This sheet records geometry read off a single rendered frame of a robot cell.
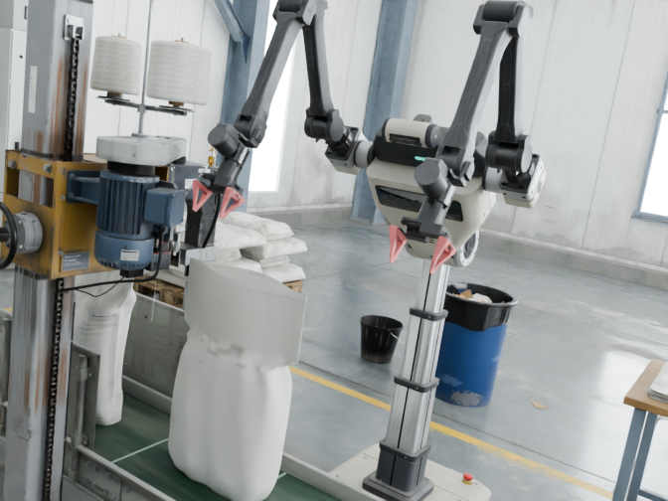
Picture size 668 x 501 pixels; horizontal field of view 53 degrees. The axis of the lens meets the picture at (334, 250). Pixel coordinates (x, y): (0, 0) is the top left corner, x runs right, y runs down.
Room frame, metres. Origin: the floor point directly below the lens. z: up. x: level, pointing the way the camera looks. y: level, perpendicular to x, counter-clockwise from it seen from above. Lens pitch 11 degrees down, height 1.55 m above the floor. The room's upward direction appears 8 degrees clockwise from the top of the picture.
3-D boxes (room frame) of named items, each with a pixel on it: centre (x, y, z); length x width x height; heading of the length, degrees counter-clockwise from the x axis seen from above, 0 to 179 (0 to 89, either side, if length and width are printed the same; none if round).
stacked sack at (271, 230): (5.66, 0.73, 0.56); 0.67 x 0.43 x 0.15; 58
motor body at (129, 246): (1.77, 0.56, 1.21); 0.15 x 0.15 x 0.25
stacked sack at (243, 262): (5.01, 0.86, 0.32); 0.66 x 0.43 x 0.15; 150
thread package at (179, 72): (1.90, 0.49, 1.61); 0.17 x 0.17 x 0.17
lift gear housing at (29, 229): (1.75, 0.83, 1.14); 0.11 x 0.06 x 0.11; 58
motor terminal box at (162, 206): (1.76, 0.46, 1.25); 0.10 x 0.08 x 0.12; 173
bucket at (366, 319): (4.39, -0.39, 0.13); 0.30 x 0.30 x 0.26
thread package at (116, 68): (2.04, 0.71, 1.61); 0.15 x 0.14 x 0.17; 58
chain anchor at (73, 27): (1.80, 0.74, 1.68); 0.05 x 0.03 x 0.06; 148
